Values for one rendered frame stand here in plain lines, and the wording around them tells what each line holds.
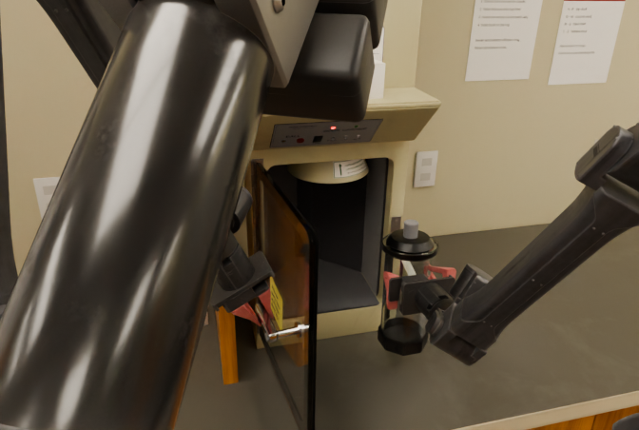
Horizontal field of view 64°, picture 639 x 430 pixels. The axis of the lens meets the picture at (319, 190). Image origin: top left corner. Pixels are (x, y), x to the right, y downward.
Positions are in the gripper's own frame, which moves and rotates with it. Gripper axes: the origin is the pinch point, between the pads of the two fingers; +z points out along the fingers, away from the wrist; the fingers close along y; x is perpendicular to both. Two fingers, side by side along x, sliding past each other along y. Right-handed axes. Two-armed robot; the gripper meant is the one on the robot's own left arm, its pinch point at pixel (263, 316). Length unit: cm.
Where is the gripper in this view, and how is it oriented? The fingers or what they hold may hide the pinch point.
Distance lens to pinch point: 86.3
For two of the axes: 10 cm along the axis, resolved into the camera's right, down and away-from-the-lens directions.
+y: -8.5, 5.0, -1.3
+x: 3.5, 3.7, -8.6
